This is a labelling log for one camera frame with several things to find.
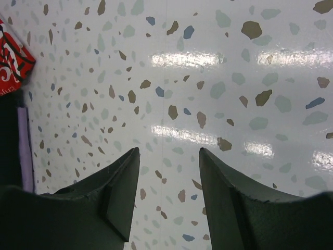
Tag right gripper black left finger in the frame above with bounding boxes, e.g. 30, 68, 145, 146
1, 147, 140, 249

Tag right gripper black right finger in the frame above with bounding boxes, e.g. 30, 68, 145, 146
199, 148, 332, 249

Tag white t shirt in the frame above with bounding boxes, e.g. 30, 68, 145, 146
1, 21, 36, 96

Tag black folded t shirt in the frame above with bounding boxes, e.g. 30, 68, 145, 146
1, 90, 34, 192

